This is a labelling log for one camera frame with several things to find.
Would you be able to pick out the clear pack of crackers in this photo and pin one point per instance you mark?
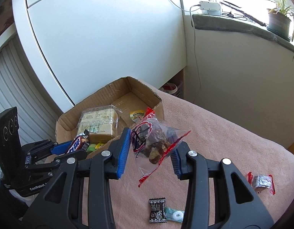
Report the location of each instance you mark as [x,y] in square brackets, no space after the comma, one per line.
[101,122]

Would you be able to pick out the snickers chocolate bar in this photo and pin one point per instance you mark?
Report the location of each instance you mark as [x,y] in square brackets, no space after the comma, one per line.
[80,142]

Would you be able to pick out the potted green plant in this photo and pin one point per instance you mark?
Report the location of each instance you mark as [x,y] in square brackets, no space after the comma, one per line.
[280,18]

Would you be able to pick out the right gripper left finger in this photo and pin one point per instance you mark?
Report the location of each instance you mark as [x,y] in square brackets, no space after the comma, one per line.
[78,195]

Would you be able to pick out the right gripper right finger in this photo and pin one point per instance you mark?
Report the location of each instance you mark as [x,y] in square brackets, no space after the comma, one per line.
[218,195]

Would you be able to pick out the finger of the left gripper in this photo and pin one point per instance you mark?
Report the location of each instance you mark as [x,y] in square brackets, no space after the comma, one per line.
[42,149]
[78,155]

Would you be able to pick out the pale green round candy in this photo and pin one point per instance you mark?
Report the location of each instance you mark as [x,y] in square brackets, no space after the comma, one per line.
[174,215]

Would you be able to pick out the red clear bag dark snack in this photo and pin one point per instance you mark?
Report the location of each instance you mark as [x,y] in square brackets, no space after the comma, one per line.
[152,142]

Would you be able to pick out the white power adapter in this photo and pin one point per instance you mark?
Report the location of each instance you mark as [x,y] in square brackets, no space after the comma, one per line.
[210,8]

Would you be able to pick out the small yellow sachet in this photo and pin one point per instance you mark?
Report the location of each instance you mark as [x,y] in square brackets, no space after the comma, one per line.
[137,116]

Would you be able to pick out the small red wrapped candy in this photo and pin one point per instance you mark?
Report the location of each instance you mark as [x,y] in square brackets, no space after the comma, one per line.
[261,183]

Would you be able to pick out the white refrigerator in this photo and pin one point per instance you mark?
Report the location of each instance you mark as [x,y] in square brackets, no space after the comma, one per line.
[75,47]

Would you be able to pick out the black camera box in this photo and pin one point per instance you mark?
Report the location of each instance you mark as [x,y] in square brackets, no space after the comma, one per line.
[10,147]

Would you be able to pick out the brown cardboard box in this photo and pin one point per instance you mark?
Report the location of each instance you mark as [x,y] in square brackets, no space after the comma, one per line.
[127,94]

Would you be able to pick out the black patterned candy wrapper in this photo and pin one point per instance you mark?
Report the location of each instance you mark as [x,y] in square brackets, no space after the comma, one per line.
[157,213]

